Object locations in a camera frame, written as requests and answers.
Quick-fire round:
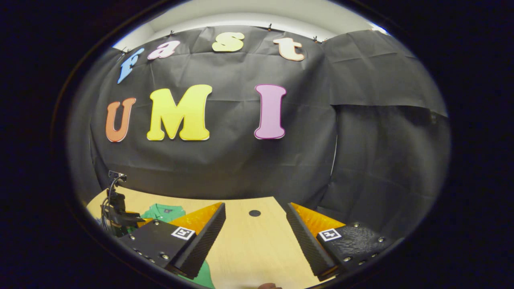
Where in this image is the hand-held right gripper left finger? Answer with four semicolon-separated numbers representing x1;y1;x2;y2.
119;201;226;280

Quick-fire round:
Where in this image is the green T-shirt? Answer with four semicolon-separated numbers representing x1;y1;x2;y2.
116;204;215;289

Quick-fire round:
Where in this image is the black backdrop cloth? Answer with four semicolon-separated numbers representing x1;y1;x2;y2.
66;25;452;241

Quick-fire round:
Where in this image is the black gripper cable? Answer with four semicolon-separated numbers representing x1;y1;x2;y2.
100;179;117;232

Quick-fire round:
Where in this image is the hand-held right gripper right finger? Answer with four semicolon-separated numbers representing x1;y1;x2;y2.
286;202;398;281

